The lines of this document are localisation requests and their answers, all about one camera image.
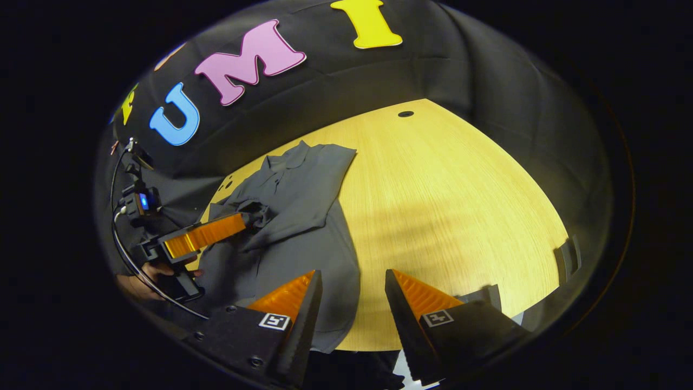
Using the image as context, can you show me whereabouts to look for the black backdrop cloth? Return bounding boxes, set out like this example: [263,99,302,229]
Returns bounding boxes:
[95,0,615,331]

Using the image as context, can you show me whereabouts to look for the grey collared shirt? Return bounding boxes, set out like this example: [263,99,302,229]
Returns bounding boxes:
[187,141,362,354]

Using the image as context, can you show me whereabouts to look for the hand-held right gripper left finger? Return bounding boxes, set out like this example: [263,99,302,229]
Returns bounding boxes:
[184,270,324,388]

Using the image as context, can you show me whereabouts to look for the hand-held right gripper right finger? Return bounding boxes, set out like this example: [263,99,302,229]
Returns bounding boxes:
[385,269,530,386]

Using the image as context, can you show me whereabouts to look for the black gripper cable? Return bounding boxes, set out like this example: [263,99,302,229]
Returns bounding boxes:
[110,145,211,321]

